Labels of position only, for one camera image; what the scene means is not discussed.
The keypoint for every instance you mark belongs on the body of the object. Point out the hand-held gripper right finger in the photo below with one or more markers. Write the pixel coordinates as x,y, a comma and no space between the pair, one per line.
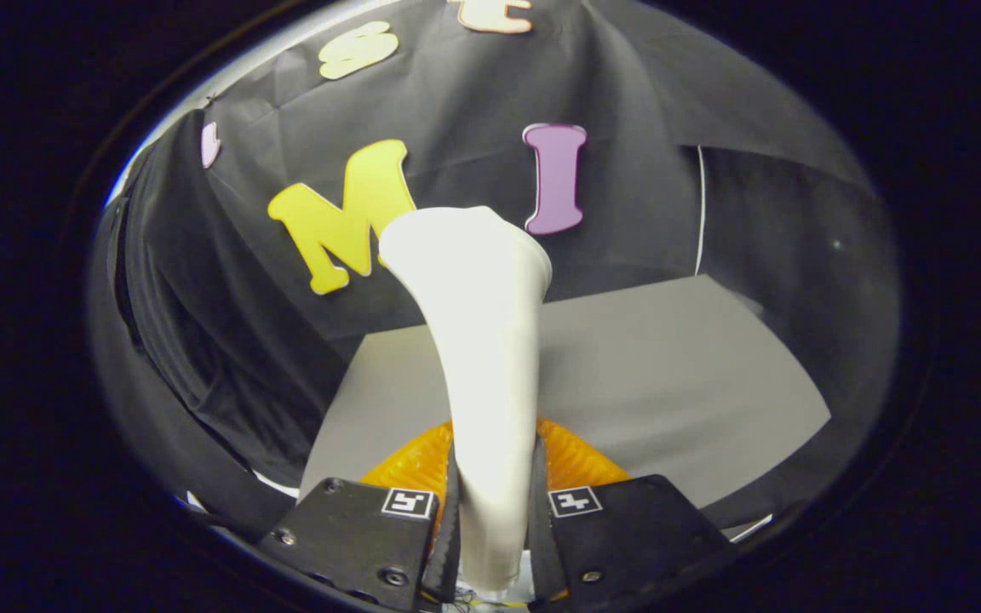
627,536

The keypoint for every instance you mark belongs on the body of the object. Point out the white garment steamer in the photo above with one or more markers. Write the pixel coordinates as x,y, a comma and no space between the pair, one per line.
486,358

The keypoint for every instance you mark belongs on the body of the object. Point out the grey cabinet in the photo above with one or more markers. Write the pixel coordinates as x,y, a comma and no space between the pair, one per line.
669,383

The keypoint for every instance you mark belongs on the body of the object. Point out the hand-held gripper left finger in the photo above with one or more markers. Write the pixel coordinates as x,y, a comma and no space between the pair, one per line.
354,536

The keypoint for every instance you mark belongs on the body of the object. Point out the black backdrop cloth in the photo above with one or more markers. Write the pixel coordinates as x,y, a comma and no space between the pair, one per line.
644,153

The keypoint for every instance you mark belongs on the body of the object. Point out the black blazer jacket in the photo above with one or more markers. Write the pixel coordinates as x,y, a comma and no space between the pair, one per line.
226,340

